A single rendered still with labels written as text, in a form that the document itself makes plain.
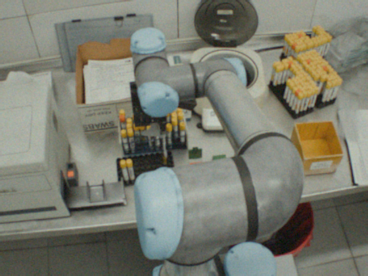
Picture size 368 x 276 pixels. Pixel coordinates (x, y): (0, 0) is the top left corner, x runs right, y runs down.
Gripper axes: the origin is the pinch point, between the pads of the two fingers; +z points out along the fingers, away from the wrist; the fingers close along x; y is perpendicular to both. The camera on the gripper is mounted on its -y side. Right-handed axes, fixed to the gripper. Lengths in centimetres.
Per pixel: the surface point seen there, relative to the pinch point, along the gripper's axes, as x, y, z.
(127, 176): 3.4, 11.2, 14.1
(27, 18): -52, 41, -6
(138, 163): -1.3, 7.7, 15.4
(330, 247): 6, -80, 105
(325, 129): -2, -52, 12
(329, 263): 14, -76, 105
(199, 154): 2.6, -9.7, 8.5
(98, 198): 9.8, 20.2, 13.8
